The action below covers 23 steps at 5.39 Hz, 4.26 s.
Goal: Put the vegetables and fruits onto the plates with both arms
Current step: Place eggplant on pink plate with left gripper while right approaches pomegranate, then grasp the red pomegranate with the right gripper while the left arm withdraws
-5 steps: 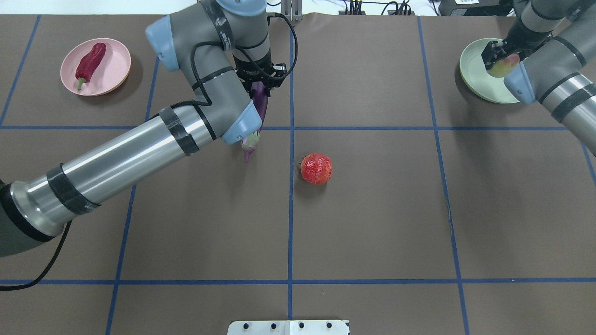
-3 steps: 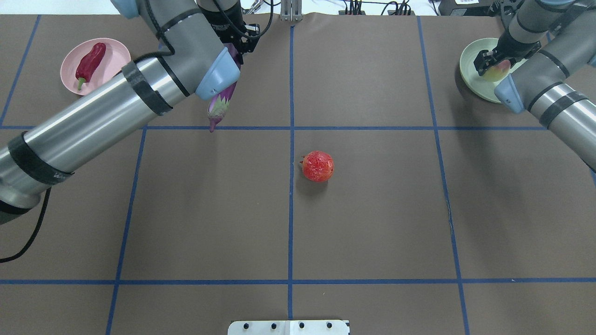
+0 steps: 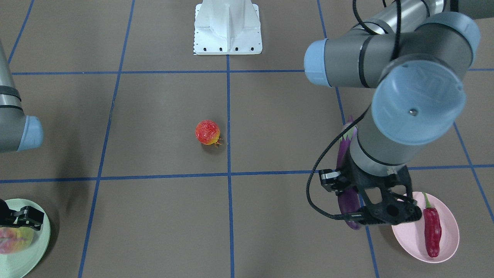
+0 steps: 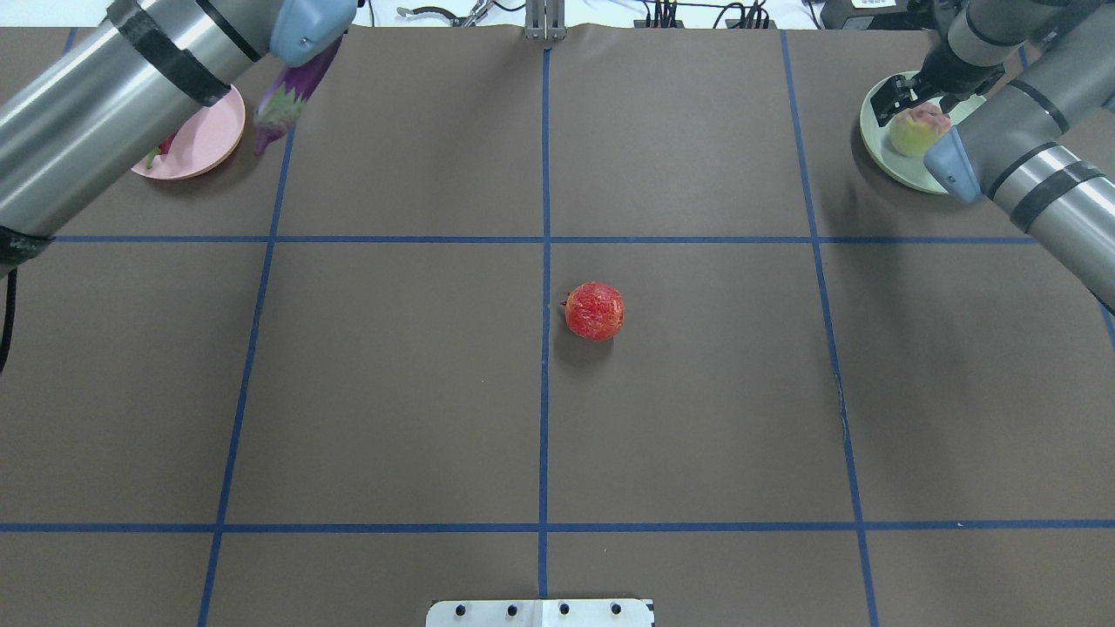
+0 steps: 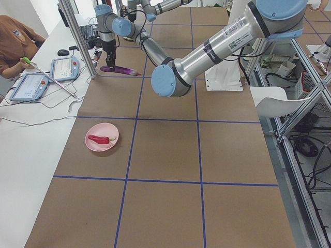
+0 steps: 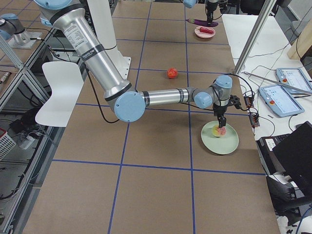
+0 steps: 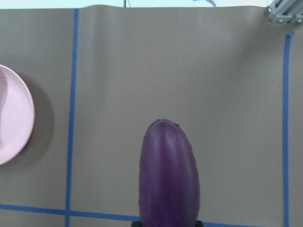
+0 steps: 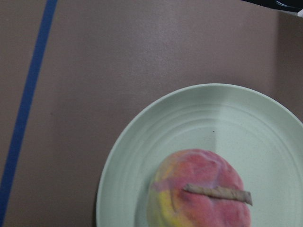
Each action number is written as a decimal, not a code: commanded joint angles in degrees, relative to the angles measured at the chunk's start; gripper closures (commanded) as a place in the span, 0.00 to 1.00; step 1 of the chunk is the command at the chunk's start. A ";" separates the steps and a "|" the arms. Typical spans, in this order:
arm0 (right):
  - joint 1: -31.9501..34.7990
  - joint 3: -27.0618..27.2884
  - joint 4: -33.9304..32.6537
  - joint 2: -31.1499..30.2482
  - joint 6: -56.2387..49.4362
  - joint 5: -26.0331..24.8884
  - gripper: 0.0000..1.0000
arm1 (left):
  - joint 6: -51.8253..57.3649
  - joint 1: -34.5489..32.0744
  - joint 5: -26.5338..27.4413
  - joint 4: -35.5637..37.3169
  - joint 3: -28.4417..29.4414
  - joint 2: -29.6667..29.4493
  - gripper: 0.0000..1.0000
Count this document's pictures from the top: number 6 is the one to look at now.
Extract red chili pepper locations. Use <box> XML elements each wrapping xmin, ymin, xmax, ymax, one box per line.
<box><xmin>198</xmin><ymin>27</ymin><xmax>214</xmax><ymax>34</ymax></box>

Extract white plastic basket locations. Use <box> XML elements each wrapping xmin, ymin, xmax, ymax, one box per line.
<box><xmin>0</xmin><ymin>128</ymin><xmax>16</xmax><ymax>160</ymax></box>

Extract aluminium frame post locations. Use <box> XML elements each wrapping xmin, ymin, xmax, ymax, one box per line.
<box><xmin>234</xmin><ymin>0</ymin><xmax>277</xmax><ymax>75</ymax></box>

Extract red pomegranate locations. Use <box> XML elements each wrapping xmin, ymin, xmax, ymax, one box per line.
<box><xmin>167</xmin><ymin>68</ymin><xmax>178</xmax><ymax>79</ymax></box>

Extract light green plate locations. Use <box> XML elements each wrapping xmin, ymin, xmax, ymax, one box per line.
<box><xmin>201</xmin><ymin>121</ymin><xmax>239</xmax><ymax>155</ymax></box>

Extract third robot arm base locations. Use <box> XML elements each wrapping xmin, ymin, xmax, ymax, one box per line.
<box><xmin>0</xmin><ymin>13</ymin><xmax>42</xmax><ymax>49</ymax></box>

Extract black laptop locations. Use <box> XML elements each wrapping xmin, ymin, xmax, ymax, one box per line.
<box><xmin>256</xmin><ymin>121</ymin><xmax>312</xmax><ymax>193</ymax></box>

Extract near teach pendant tablet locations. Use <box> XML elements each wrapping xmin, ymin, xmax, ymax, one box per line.
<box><xmin>259</xmin><ymin>85</ymin><xmax>305</xmax><ymax>117</ymax></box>

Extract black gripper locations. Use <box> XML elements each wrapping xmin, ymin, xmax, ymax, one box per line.
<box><xmin>213</xmin><ymin>95</ymin><xmax>242</xmax><ymax>128</ymax></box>

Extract pink yellow peach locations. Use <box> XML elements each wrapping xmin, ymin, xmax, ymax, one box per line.
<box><xmin>212</xmin><ymin>125</ymin><xmax>226</xmax><ymax>137</ymax></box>

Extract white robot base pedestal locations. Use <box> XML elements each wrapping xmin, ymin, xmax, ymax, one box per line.
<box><xmin>87</xmin><ymin>0</ymin><xmax>131</xmax><ymax>79</ymax></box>

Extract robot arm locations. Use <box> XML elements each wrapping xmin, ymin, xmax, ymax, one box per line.
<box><xmin>182</xmin><ymin>0</ymin><xmax>219</xmax><ymax>26</ymax></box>
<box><xmin>36</xmin><ymin>0</ymin><xmax>241</xmax><ymax>128</ymax></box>

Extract teach pendant tablet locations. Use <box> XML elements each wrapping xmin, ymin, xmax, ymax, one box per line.
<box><xmin>259</xmin><ymin>85</ymin><xmax>305</xmax><ymax>117</ymax></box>
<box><xmin>276</xmin><ymin>68</ymin><xmax>312</xmax><ymax>93</ymax></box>

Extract far teach pendant tablet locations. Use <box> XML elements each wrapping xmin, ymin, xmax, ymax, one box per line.
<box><xmin>276</xmin><ymin>68</ymin><xmax>312</xmax><ymax>93</ymax></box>

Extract purple eggplant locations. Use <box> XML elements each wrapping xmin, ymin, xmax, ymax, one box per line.
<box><xmin>186</xmin><ymin>19</ymin><xmax>218</xmax><ymax>27</ymax></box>

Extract pink plate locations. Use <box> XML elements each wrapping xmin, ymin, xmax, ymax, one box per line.
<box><xmin>194</xmin><ymin>26</ymin><xmax>215</xmax><ymax>39</ymax></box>

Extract white chair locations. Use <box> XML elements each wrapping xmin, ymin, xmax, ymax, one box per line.
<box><xmin>35</xmin><ymin>61</ymin><xmax>84</xmax><ymax>127</ymax></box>

